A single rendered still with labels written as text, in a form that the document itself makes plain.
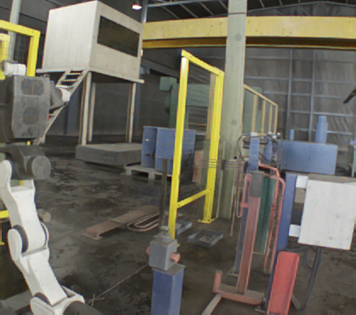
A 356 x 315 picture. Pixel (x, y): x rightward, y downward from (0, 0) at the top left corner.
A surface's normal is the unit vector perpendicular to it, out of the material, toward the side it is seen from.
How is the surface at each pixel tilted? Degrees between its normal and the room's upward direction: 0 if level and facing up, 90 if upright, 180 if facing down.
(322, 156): 90
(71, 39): 90
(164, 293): 90
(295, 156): 90
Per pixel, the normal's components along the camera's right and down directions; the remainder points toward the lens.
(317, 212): -0.44, 0.00
